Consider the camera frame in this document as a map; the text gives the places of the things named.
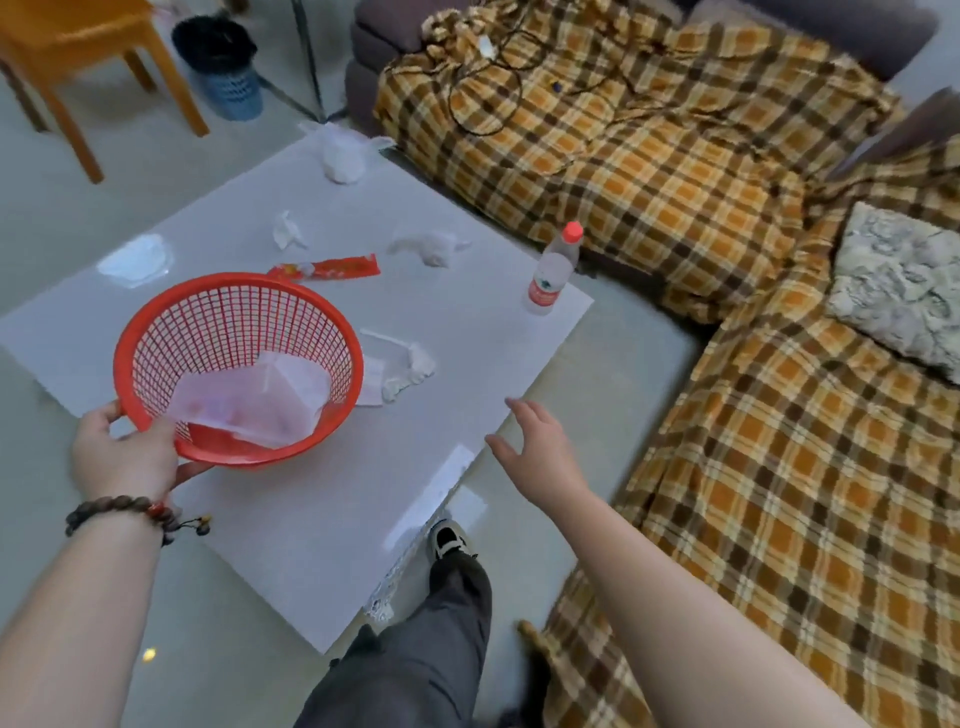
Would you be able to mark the person's left hand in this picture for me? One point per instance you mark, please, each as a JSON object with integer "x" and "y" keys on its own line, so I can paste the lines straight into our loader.
{"x": 120, "y": 461}

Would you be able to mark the person's right hand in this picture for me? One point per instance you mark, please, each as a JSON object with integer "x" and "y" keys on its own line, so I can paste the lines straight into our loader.
{"x": 547, "y": 465}

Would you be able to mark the person's left thumb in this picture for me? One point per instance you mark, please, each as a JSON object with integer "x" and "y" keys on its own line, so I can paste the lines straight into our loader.
{"x": 165, "y": 433}

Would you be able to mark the person's right thumb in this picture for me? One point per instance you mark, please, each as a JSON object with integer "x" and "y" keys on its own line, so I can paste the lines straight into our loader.
{"x": 504, "y": 448}

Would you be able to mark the red plastic mesh basket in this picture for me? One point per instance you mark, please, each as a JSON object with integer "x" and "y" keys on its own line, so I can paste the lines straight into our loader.
{"x": 225, "y": 322}

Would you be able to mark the person's left forearm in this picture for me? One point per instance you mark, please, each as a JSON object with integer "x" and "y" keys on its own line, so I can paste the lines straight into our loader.
{"x": 71, "y": 622}

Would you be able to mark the person's right forearm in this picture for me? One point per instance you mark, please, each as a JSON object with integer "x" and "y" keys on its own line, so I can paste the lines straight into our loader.
{"x": 675, "y": 630}

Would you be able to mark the translucent plastic bag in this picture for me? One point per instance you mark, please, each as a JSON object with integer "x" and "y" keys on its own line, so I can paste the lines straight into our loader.
{"x": 259, "y": 401}

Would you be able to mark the person's black white shoe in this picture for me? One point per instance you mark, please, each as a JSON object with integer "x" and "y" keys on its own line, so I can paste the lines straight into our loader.
{"x": 448, "y": 540}

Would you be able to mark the crumpled white tissue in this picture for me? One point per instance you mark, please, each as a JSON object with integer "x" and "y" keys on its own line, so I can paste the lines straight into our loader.
{"x": 433, "y": 246}
{"x": 409, "y": 367}
{"x": 285, "y": 231}

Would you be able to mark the clear water bottle red cap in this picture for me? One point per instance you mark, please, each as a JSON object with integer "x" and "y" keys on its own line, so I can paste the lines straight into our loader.
{"x": 551, "y": 274}

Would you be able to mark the person's grey trouser leg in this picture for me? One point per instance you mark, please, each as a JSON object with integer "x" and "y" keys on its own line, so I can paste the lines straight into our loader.
{"x": 420, "y": 652}

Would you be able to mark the red snack wrapper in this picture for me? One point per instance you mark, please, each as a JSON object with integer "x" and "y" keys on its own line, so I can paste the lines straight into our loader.
{"x": 337, "y": 267}

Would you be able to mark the orange plaid sofa blanket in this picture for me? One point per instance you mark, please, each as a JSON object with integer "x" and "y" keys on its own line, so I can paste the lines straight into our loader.
{"x": 712, "y": 225}

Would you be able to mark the white crumpled plastic bag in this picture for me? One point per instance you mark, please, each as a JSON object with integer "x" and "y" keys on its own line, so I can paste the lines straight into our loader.
{"x": 343, "y": 157}

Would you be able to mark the blue bin with black liner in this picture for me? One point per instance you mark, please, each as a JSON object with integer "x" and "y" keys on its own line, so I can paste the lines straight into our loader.
{"x": 221, "y": 71}

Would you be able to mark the metal stand legs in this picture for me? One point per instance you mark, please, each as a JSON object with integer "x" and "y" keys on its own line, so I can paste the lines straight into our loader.
{"x": 311, "y": 67}

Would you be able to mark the orange wooden chair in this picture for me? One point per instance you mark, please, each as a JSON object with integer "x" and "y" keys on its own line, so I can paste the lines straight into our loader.
{"x": 75, "y": 45}

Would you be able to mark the grey floral cushion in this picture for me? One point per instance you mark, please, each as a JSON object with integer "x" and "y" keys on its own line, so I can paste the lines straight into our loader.
{"x": 900, "y": 289}

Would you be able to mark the grey sofa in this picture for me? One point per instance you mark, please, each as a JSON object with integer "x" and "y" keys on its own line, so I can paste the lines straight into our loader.
{"x": 379, "y": 37}

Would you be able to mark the grey book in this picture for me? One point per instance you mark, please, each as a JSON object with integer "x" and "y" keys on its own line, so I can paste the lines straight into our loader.
{"x": 907, "y": 131}

